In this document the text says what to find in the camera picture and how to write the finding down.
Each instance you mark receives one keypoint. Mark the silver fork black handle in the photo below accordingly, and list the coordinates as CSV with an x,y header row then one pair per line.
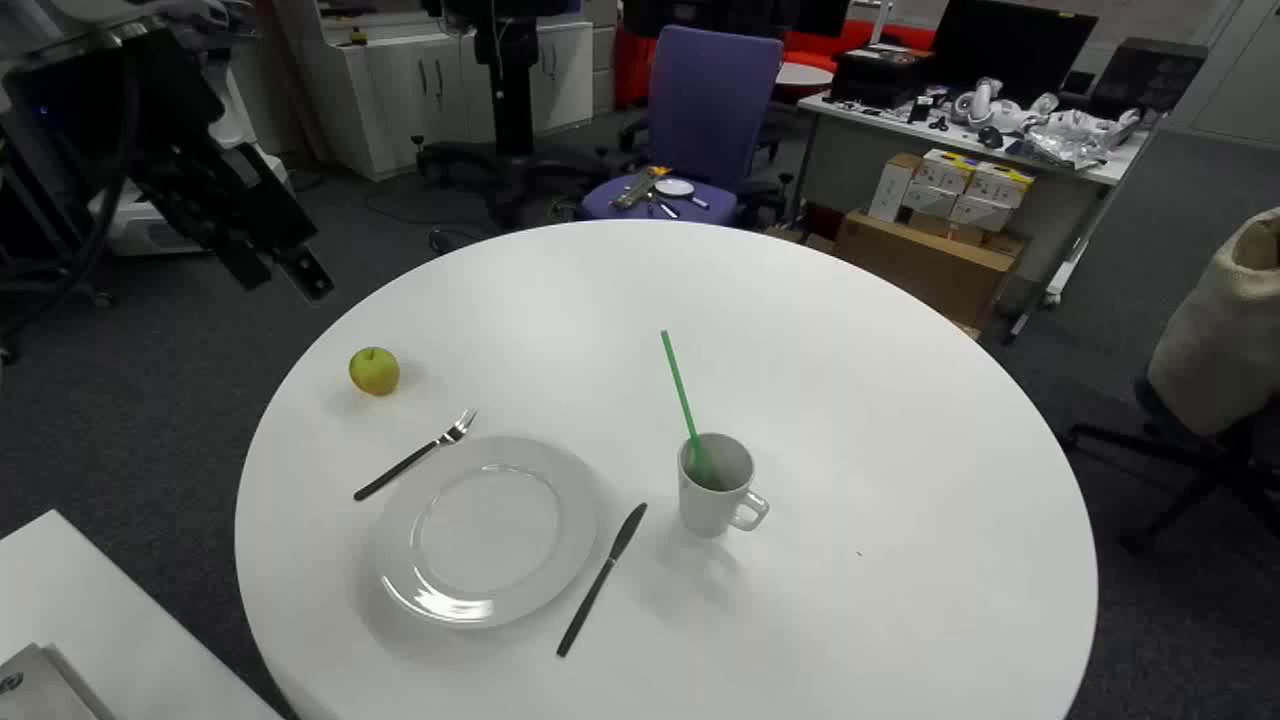
x,y
455,435

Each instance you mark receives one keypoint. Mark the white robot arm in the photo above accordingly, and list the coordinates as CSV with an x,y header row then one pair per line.
x,y
140,114

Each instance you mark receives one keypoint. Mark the white round plate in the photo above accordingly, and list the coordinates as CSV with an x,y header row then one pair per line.
x,y
488,532

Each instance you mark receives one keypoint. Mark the green straw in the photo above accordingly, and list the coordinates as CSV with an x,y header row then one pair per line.
x,y
680,398

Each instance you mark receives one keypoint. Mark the white mug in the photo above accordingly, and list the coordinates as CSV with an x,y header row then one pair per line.
x,y
718,484

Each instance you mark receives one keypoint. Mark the green apple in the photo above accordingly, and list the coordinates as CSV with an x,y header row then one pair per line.
x,y
374,368

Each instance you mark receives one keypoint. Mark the purple office chair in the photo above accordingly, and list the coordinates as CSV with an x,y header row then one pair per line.
x,y
705,114

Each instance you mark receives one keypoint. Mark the cardboard box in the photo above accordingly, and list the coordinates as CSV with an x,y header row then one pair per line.
x,y
956,273

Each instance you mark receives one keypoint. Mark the white cabinet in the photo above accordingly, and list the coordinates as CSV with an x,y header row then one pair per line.
x,y
384,86

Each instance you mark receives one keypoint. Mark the white desk with clutter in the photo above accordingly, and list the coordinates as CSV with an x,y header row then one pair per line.
x,y
1079,166

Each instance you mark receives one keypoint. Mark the beige jacket on chair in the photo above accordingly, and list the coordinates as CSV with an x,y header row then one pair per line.
x,y
1219,356

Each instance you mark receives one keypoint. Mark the black office chair base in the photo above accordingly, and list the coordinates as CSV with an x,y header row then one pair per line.
x,y
1227,461

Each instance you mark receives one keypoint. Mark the white side table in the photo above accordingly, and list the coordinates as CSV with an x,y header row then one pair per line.
x,y
140,660

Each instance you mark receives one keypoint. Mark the black handled knife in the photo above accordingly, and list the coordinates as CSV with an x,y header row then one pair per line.
x,y
600,579

